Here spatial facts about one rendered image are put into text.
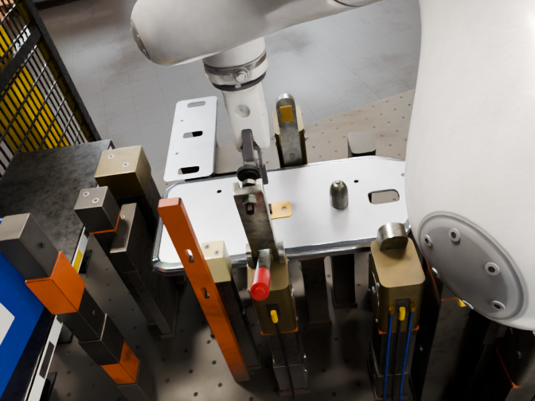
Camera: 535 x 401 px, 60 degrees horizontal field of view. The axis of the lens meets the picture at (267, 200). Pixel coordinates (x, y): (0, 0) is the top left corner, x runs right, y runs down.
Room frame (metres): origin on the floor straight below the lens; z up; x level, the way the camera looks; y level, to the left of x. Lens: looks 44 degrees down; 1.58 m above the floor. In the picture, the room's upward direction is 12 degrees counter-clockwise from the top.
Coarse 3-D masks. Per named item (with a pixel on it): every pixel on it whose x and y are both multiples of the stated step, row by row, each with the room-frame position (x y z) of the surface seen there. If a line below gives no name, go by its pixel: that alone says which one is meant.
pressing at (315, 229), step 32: (352, 160) 0.66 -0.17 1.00; (384, 160) 0.64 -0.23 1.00; (192, 192) 0.66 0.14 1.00; (224, 192) 0.64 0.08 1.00; (288, 192) 0.61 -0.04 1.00; (320, 192) 0.59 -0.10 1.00; (352, 192) 0.57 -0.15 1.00; (160, 224) 0.59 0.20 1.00; (192, 224) 0.58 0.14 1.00; (224, 224) 0.56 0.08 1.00; (288, 224) 0.53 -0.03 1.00; (320, 224) 0.51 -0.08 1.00; (352, 224) 0.50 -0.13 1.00; (160, 256) 0.52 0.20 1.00; (288, 256) 0.46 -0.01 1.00; (320, 256) 0.46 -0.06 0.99
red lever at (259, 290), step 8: (264, 256) 0.40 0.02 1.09; (264, 264) 0.37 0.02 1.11; (256, 272) 0.34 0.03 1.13; (264, 272) 0.34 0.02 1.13; (256, 280) 0.32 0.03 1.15; (264, 280) 0.32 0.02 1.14; (256, 288) 0.31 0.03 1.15; (264, 288) 0.31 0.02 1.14; (256, 296) 0.30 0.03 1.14; (264, 296) 0.30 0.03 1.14
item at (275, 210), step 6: (270, 204) 0.57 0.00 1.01; (276, 204) 0.58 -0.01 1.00; (282, 204) 0.58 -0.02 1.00; (288, 204) 0.57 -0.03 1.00; (270, 210) 0.56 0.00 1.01; (276, 210) 0.56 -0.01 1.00; (282, 210) 0.56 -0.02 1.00; (288, 210) 0.56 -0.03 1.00; (276, 216) 0.55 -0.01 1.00; (282, 216) 0.55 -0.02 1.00; (288, 216) 0.55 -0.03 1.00
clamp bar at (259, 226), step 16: (240, 176) 0.43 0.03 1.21; (256, 176) 0.43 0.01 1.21; (240, 192) 0.40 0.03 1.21; (256, 192) 0.40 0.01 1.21; (240, 208) 0.40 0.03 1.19; (256, 208) 0.40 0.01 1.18; (256, 224) 0.41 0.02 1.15; (272, 224) 0.43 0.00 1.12; (256, 240) 0.41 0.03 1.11; (272, 240) 0.41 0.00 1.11; (256, 256) 0.42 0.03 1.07
